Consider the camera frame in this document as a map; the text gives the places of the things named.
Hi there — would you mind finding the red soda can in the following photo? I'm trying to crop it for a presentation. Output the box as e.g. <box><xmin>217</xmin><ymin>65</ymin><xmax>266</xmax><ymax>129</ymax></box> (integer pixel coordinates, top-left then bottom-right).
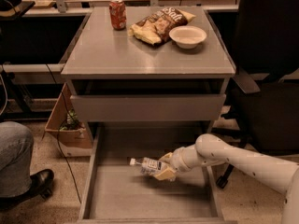
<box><xmin>109</xmin><ymin>0</ymin><xmax>126</xmax><ymax>30</ymax></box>

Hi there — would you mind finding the open middle drawer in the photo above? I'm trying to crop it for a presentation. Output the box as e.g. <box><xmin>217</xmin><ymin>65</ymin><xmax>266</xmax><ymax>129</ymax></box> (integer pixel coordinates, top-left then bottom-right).
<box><xmin>78</xmin><ymin>124</ymin><xmax>224</xmax><ymax>224</ymax></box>

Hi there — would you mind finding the grey drawer cabinet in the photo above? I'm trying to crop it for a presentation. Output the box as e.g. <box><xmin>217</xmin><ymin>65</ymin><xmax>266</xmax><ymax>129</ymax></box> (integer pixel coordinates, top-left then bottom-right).
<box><xmin>60</xmin><ymin>5</ymin><xmax>236</xmax><ymax>224</ymax></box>

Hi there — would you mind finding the black office chair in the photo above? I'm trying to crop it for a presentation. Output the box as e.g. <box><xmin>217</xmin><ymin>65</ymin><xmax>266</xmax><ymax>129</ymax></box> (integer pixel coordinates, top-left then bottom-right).
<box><xmin>210</xmin><ymin>0</ymin><xmax>299</xmax><ymax>189</ymax></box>

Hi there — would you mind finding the black cable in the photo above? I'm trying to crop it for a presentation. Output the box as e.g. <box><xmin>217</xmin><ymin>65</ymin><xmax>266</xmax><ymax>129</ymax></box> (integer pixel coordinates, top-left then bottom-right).
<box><xmin>45</xmin><ymin>63</ymin><xmax>82</xmax><ymax>204</ymax></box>

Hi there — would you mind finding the closed upper drawer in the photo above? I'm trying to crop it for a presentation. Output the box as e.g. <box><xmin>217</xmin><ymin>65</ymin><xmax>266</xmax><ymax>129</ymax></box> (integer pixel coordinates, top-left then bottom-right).
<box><xmin>71</xmin><ymin>94</ymin><xmax>226</xmax><ymax>122</ymax></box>

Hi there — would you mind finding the brown chip bag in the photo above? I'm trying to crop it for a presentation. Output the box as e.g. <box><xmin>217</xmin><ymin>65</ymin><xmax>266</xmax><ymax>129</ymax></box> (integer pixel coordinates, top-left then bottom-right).
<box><xmin>128</xmin><ymin>7</ymin><xmax>195</xmax><ymax>46</ymax></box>

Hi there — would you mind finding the white bowl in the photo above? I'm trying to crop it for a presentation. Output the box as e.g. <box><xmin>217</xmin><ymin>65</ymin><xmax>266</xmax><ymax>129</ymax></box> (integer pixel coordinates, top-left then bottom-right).
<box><xmin>169</xmin><ymin>25</ymin><xmax>206</xmax><ymax>49</ymax></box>

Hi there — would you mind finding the person leg in jeans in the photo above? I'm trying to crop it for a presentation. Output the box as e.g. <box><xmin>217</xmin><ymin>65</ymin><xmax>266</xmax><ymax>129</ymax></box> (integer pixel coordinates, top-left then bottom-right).
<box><xmin>0</xmin><ymin>121</ymin><xmax>34</xmax><ymax>198</ymax></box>

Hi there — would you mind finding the black leather shoe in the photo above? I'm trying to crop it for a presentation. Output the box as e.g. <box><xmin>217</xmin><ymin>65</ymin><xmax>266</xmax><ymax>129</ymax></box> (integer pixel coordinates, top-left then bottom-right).
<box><xmin>0</xmin><ymin>169</ymin><xmax>54</xmax><ymax>211</ymax></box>

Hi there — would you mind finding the cardboard box with plant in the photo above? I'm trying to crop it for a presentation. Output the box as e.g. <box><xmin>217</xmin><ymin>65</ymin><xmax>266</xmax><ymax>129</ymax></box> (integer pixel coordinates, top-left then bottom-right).
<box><xmin>45</xmin><ymin>83</ymin><xmax>92</xmax><ymax>157</ymax></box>

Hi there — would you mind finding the clear plastic water bottle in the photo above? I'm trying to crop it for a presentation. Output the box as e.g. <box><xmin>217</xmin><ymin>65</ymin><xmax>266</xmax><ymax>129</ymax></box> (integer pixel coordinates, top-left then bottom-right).
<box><xmin>130</xmin><ymin>157</ymin><xmax>167</xmax><ymax>176</ymax></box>

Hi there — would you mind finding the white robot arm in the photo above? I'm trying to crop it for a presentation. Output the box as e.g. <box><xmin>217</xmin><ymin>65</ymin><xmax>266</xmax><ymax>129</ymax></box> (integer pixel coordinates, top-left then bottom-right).
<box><xmin>154</xmin><ymin>133</ymin><xmax>299</xmax><ymax>224</ymax></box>

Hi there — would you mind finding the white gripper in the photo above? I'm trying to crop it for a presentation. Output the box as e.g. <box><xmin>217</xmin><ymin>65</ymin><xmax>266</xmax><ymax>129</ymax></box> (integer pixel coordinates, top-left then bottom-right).
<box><xmin>154</xmin><ymin>145</ymin><xmax>200</xmax><ymax>181</ymax></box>

